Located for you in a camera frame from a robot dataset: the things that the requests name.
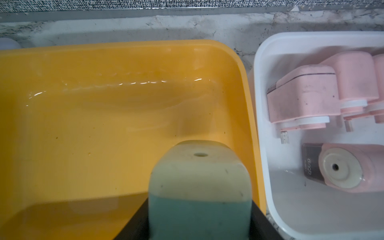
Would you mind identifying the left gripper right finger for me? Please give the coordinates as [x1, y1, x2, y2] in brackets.
[250, 202, 283, 240]

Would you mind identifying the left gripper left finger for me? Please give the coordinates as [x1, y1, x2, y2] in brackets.
[114, 198, 150, 240]

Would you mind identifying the white plastic tray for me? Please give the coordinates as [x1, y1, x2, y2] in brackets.
[248, 32, 384, 240]

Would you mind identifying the green sharpener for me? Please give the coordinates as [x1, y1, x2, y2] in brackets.
[148, 140, 253, 240]

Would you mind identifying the yellow plastic tray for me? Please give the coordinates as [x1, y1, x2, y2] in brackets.
[1, 40, 266, 240]

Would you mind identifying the pink sharpener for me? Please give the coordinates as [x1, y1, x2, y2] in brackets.
[267, 65, 341, 144]
[302, 143, 384, 193]
[316, 51, 379, 116]
[367, 54, 384, 124]

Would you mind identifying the lavender cutting board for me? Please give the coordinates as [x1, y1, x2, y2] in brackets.
[0, 38, 22, 50]

